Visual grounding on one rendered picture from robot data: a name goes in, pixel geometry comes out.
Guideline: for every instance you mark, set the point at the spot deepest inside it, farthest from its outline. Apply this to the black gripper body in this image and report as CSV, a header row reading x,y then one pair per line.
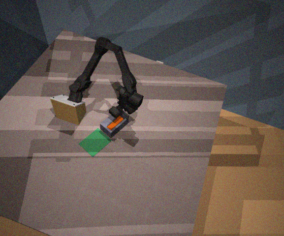
x,y
115,112

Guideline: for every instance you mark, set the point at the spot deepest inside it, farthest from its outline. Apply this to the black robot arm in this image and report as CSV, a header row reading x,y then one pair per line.
x,y
127,93

